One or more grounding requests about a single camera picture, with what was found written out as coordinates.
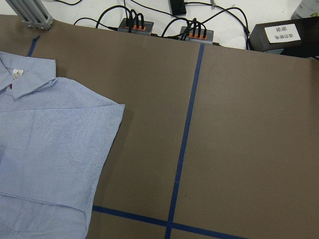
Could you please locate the black box with label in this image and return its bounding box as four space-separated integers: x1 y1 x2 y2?
249 16 319 57

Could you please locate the aluminium profile post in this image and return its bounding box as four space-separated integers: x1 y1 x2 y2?
6 0 53 30

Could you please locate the light blue striped shirt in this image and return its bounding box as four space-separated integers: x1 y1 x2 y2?
0 52 125 239

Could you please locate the grey orange usb hub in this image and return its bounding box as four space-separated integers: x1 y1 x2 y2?
178 22 214 45
118 9 154 36

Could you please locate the black power adapter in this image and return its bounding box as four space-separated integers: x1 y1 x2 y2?
169 0 186 16

